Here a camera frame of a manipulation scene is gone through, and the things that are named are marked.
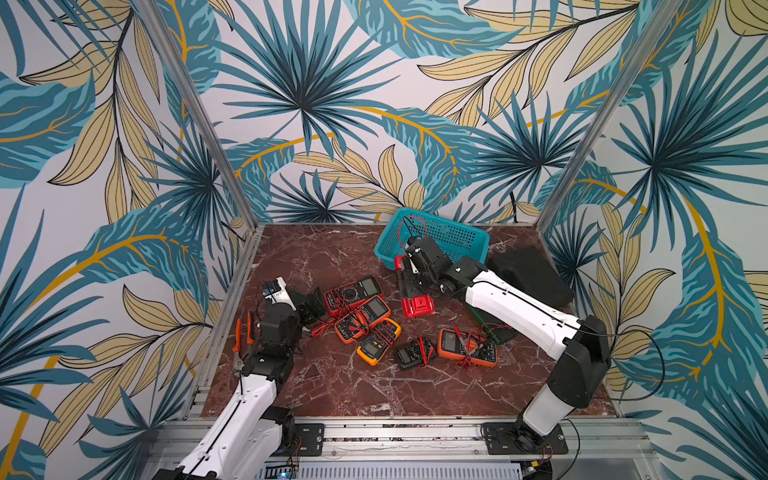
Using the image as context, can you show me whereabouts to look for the orange grey multimeter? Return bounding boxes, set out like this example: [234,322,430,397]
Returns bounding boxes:
[437,328,498,368]

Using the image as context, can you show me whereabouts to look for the small dark green multimeter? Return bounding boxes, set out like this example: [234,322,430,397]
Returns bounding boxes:
[394,336,437,370]

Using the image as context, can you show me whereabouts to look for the green black multimeter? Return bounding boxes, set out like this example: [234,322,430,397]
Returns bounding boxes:
[467,305,518,345]

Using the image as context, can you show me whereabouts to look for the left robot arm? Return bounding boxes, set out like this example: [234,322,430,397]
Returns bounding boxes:
[154,277,325,479]

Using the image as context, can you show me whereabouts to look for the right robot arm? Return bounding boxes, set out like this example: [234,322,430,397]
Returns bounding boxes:
[405,237,611,450]

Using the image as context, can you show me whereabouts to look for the dark red multimeter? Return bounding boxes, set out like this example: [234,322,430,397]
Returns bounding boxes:
[323,276,382,316]

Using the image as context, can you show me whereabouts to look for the teal plastic basket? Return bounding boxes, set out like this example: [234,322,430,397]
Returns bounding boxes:
[374,207,490,270]

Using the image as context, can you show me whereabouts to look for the orange red multimeter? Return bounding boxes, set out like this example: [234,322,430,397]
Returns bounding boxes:
[335,296,391,344]

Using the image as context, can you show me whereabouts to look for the yellow orange multimeter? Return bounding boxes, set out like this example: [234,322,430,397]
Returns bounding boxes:
[356,318,402,366]

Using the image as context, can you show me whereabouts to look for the black case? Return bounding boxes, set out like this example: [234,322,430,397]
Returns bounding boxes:
[486,247,575,309]

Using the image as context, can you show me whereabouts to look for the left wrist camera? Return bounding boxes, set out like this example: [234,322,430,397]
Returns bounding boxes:
[263,277,296,310]

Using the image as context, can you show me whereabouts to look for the orange handled pliers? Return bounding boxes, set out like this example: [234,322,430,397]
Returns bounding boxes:
[232,311,255,372]

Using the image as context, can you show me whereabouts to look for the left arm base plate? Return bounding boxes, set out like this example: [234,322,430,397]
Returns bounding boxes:
[270,423,325,457]

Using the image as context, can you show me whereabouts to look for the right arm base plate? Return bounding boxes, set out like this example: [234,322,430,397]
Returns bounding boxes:
[480,421,569,456]

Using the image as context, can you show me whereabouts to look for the aluminium front rail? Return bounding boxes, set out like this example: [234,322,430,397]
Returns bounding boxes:
[140,416,661,480]

